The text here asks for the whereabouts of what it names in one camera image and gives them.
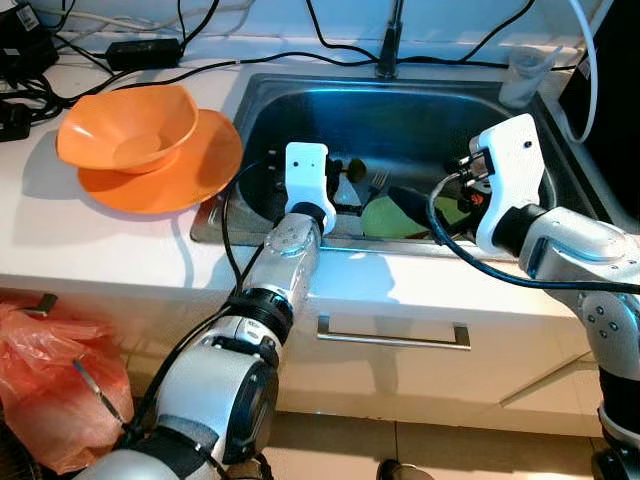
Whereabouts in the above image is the dark metal faucet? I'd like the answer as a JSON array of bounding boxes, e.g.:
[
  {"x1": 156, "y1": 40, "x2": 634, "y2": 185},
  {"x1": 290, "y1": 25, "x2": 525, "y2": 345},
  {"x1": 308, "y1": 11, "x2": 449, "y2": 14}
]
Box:
[{"x1": 375, "y1": 0, "x2": 406, "y2": 79}]

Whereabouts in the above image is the black countertop appliance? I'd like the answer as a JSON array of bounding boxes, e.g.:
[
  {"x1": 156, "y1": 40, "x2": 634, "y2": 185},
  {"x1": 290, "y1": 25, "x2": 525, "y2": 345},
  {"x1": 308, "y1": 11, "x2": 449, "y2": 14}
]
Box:
[{"x1": 560, "y1": 0, "x2": 640, "y2": 221}]

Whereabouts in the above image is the clear glass cup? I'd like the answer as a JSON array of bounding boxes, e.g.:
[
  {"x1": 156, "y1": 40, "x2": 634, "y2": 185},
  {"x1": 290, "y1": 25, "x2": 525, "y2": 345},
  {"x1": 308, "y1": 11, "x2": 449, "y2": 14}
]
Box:
[{"x1": 497, "y1": 47, "x2": 556, "y2": 109}]

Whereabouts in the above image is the red plastic bag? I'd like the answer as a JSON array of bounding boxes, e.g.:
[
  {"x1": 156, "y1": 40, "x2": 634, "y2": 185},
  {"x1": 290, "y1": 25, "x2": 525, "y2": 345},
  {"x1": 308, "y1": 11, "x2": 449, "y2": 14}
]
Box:
[{"x1": 0, "y1": 300, "x2": 136, "y2": 476}]

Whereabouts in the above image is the black power strip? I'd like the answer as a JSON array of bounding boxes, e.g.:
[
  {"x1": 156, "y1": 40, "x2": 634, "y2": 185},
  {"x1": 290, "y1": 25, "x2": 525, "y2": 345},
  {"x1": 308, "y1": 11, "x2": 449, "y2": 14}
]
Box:
[{"x1": 0, "y1": 100, "x2": 31, "y2": 141}]

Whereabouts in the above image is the orange plastic bowl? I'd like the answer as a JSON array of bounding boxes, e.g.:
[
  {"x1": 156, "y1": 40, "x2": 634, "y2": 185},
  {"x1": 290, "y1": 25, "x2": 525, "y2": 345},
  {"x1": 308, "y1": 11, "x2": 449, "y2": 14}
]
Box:
[{"x1": 57, "y1": 83, "x2": 199, "y2": 174}]

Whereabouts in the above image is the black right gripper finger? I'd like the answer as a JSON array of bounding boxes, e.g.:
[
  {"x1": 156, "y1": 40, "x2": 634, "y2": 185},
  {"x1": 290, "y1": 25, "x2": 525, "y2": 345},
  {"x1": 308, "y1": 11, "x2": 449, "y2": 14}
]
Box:
[{"x1": 388, "y1": 185, "x2": 446, "y2": 239}]

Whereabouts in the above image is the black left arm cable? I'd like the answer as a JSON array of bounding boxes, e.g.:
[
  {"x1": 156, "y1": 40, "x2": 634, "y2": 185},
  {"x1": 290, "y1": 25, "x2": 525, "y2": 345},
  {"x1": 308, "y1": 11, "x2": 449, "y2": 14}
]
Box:
[{"x1": 125, "y1": 160, "x2": 291, "y2": 441}]

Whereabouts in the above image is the black charger box with label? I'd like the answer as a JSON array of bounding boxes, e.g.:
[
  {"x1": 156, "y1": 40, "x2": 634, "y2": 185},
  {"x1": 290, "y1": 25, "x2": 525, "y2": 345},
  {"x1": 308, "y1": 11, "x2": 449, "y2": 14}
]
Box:
[{"x1": 0, "y1": 0, "x2": 56, "y2": 81}]

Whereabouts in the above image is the long metal drawer handle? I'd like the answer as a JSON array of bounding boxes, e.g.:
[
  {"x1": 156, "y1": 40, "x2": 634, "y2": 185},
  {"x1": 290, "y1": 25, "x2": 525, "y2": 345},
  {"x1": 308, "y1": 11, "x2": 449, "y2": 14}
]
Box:
[{"x1": 317, "y1": 315, "x2": 471, "y2": 351}]

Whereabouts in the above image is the white base cabinet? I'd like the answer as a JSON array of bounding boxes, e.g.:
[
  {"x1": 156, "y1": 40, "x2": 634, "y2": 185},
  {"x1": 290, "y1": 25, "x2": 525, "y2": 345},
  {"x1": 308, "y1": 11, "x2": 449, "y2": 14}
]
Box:
[{"x1": 0, "y1": 285, "x2": 611, "y2": 441}]

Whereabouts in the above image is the white hose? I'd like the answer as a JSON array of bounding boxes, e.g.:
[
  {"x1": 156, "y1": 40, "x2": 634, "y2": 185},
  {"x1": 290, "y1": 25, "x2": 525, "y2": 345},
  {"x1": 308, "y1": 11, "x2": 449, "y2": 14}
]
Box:
[{"x1": 565, "y1": 0, "x2": 599, "y2": 146}]

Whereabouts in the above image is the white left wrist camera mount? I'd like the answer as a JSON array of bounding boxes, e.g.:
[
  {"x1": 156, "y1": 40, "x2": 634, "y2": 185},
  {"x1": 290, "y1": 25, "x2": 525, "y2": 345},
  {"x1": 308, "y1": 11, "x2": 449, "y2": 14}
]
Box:
[{"x1": 285, "y1": 142, "x2": 333, "y2": 233}]

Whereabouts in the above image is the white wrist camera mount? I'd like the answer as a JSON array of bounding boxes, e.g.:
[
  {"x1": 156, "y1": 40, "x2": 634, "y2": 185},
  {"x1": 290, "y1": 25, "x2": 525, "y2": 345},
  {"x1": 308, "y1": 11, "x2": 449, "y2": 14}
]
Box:
[
  {"x1": 470, "y1": 113, "x2": 546, "y2": 256},
  {"x1": 285, "y1": 142, "x2": 333, "y2": 233}
]

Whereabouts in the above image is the orange plastic plate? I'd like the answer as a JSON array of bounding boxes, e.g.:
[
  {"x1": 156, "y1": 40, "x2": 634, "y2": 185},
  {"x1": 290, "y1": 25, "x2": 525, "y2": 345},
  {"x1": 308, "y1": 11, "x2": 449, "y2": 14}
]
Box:
[{"x1": 78, "y1": 108, "x2": 244, "y2": 215}]

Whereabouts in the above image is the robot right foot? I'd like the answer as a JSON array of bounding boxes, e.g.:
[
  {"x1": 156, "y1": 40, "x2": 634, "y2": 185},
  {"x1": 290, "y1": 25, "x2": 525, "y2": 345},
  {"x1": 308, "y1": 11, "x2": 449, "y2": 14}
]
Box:
[{"x1": 375, "y1": 458, "x2": 433, "y2": 480}]

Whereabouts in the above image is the green plate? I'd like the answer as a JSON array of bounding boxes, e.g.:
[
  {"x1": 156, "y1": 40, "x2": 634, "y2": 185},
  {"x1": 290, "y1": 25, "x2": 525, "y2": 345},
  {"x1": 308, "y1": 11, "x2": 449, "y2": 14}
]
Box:
[{"x1": 360, "y1": 195, "x2": 471, "y2": 241}]

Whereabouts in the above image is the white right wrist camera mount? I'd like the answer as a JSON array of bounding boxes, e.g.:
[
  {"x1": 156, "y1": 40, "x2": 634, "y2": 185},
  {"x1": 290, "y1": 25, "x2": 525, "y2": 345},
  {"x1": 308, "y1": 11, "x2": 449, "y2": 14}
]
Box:
[{"x1": 470, "y1": 113, "x2": 546, "y2": 256}]

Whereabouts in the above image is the stainless steel sink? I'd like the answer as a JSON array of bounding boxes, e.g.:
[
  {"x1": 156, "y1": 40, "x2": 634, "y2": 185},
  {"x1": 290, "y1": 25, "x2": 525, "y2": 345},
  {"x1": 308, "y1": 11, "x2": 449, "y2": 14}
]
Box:
[{"x1": 190, "y1": 72, "x2": 601, "y2": 263}]

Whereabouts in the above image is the black power adapter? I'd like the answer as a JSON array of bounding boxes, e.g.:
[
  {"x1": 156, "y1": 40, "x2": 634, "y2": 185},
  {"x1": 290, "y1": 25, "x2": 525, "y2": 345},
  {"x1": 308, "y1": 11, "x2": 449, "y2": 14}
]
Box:
[{"x1": 105, "y1": 38, "x2": 184, "y2": 71}]

